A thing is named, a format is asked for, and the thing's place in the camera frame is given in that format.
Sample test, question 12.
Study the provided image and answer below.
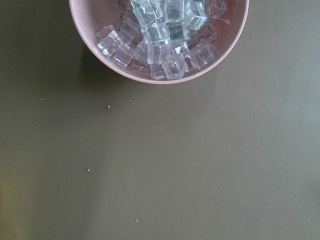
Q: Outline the clear ice cube front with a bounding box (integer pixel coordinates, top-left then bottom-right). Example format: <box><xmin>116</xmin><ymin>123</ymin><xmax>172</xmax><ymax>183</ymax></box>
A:
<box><xmin>162</xmin><ymin>53</ymin><xmax>188</xmax><ymax>80</ymax></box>

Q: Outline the clear ice cube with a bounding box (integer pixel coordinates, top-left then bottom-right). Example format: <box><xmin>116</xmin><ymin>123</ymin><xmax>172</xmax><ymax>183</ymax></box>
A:
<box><xmin>141</xmin><ymin>22</ymin><xmax>170</xmax><ymax>45</ymax></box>
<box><xmin>96</xmin><ymin>30</ymin><xmax>124</xmax><ymax>58</ymax></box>
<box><xmin>162</xmin><ymin>53</ymin><xmax>188</xmax><ymax>80</ymax></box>
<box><xmin>189</xmin><ymin>38</ymin><xmax>216</xmax><ymax>70</ymax></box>

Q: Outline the clear ice cube right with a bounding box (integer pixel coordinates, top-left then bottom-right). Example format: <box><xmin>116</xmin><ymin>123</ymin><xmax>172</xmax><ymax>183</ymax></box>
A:
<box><xmin>189</xmin><ymin>38</ymin><xmax>216</xmax><ymax>70</ymax></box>

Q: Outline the pink ice bucket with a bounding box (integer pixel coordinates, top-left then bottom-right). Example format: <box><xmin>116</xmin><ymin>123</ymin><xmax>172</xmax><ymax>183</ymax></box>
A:
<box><xmin>69</xmin><ymin>0</ymin><xmax>250</xmax><ymax>85</ymax></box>

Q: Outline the clear ice cube centre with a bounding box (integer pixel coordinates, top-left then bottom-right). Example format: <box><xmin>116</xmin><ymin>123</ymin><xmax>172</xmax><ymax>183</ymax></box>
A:
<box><xmin>141</xmin><ymin>22</ymin><xmax>170</xmax><ymax>45</ymax></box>

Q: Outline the clear ice cube left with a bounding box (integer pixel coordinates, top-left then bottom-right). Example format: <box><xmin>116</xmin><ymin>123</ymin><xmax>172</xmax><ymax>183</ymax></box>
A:
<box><xmin>96</xmin><ymin>30</ymin><xmax>124</xmax><ymax>58</ymax></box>

